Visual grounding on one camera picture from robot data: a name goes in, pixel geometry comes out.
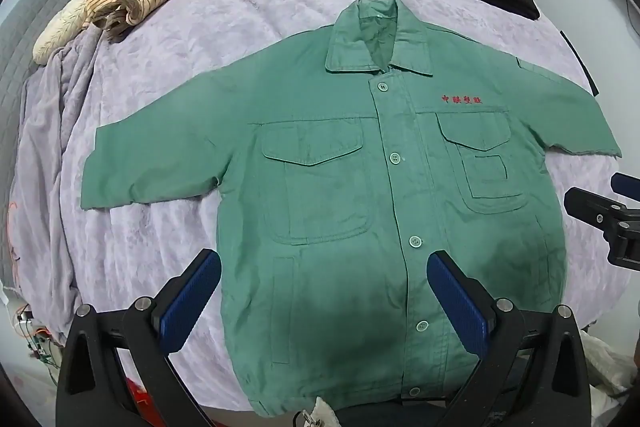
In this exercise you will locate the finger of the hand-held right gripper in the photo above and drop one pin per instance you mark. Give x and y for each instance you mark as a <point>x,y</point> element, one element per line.
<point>627,183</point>
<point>592,207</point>

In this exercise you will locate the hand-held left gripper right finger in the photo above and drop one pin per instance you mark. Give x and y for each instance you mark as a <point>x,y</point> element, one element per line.
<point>457,302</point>

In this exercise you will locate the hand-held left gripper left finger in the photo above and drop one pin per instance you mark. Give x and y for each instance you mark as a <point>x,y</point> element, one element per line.
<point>192,299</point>

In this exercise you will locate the green button-up work shirt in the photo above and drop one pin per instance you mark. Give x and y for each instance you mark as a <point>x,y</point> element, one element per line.
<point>345,217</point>

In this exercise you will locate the white plastic bag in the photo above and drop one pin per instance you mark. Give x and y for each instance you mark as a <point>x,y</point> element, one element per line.
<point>605,362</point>

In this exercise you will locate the white crumpled cloth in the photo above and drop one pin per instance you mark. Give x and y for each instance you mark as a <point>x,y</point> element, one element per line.
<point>320,414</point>

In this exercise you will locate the cream fluffy cloth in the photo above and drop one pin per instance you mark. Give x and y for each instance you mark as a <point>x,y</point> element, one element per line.
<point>57,29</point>

